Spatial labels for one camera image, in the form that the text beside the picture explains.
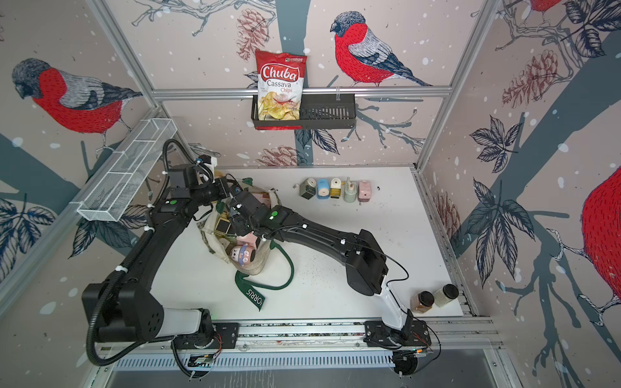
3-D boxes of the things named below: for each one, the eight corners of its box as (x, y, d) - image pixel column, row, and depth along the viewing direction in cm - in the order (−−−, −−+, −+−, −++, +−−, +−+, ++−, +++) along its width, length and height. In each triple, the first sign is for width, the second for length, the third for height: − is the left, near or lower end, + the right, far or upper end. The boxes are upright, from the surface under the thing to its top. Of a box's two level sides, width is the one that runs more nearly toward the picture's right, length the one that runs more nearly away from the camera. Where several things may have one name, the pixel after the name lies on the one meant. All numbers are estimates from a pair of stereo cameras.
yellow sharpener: (330, 200, 110) (331, 188, 104) (329, 188, 115) (330, 177, 108) (340, 200, 110) (341, 188, 104) (339, 188, 115) (340, 177, 108)
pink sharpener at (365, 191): (358, 202, 109) (360, 192, 104) (356, 190, 114) (358, 180, 108) (369, 202, 109) (372, 192, 104) (367, 190, 114) (369, 180, 108)
